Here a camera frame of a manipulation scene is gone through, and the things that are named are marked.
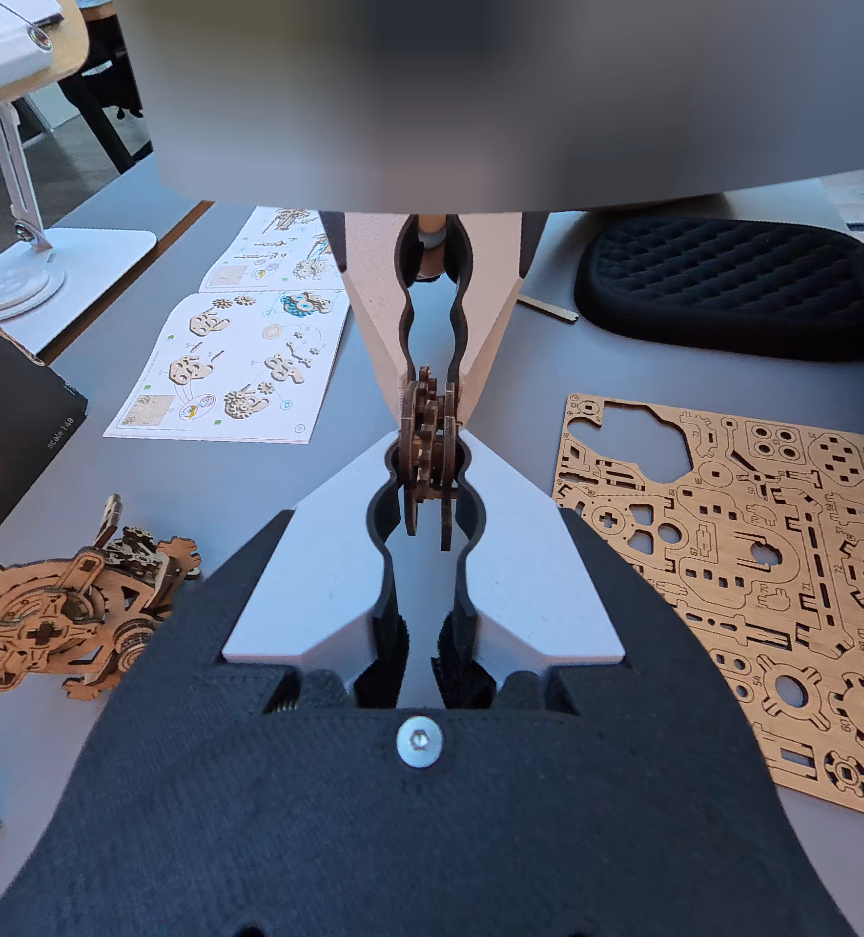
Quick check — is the black model kit box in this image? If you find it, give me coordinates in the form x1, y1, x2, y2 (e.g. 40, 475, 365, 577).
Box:
0, 296, 89, 568

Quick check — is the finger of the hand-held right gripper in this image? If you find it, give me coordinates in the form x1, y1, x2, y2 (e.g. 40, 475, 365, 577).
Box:
450, 212, 527, 431
343, 212, 414, 440

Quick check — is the round-cornered wooden board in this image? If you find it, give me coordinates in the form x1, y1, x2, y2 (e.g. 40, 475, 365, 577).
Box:
0, 0, 90, 122

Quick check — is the wooden three-ring plate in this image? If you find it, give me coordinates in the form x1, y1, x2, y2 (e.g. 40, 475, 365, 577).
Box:
438, 382, 461, 552

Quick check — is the thin wooden stick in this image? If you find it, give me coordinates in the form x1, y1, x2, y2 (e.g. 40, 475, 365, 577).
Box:
517, 295, 579, 323

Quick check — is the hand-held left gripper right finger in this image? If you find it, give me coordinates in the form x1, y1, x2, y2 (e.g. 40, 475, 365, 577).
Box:
431, 427, 628, 711

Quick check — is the black padded cushion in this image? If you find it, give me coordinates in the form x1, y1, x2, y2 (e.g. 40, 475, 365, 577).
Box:
575, 217, 864, 361

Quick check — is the laser-cut wooden parts sheet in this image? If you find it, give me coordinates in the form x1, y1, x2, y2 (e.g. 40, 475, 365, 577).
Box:
553, 393, 864, 824

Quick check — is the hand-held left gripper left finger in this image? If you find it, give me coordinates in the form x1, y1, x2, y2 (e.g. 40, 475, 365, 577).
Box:
221, 430, 410, 710

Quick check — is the partly built wooden model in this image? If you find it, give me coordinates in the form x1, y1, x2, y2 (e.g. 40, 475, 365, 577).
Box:
0, 494, 202, 718

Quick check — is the wooden gear assembly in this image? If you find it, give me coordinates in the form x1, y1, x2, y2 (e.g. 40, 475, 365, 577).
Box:
397, 366, 444, 537

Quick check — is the person's right hand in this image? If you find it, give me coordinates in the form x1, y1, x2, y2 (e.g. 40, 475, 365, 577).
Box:
411, 214, 453, 281

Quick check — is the white instruction booklet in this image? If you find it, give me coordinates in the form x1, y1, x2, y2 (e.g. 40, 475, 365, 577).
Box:
103, 207, 352, 445

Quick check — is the white stand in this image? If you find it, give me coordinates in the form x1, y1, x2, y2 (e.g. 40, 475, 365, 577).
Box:
0, 99, 158, 356

